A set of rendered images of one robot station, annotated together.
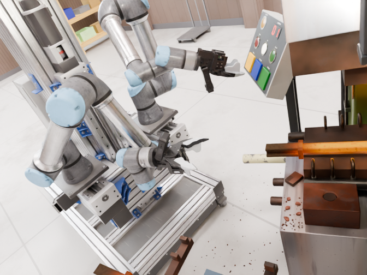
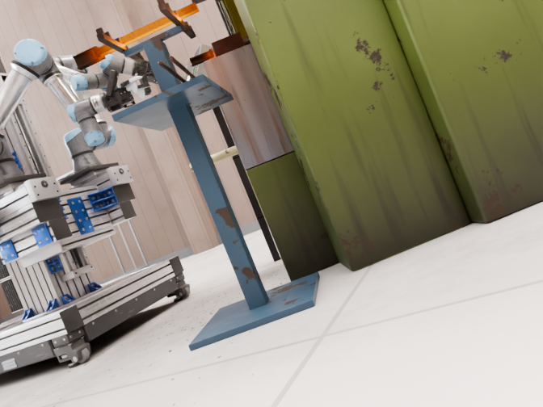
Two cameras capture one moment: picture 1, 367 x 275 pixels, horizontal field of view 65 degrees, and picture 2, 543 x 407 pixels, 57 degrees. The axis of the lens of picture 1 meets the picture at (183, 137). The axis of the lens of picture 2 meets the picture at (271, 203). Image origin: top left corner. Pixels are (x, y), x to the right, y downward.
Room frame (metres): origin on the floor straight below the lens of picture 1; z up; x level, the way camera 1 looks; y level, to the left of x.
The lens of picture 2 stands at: (-1.18, 0.88, 0.34)
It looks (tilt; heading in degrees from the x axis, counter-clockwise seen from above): 1 degrees down; 327
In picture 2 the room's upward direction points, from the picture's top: 22 degrees counter-clockwise
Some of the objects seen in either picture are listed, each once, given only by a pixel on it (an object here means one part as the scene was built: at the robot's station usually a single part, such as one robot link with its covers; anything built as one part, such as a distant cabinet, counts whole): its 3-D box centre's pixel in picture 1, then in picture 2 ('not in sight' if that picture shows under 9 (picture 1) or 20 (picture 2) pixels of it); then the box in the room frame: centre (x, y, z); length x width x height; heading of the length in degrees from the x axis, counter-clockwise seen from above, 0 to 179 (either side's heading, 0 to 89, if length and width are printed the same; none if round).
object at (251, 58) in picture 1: (250, 62); not in sight; (1.25, -0.43, 1.01); 0.07 x 0.05 x 0.07; 173
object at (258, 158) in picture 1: (290, 157); (231, 152); (0.96, -0.42, 0.62); 0.44 x 0.05 x 0.05; 58
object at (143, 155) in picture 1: (149, 157); (99, 102); (0.87, 0.14, 0.98); 0.08 x 0.05 x 0.08; 148
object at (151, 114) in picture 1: (148, 109); (85, 162); (1.47, 0.13, 0.87); 0.15 x 0.15 x 0.10
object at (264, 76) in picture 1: (264, 78); not in sight; (1.06, -0.40, 1.01); 0.07 x 0.05 x 0.07; 173
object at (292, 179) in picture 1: (294, 178); not in sight; (0.58, -0.26, 0.92); 0.04 x 0.03 x 0.01; 111
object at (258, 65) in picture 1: (257, 70); not in sight; (1.15, -0.42, 1.01); 0.07 x 0.05 x 0.07; 173
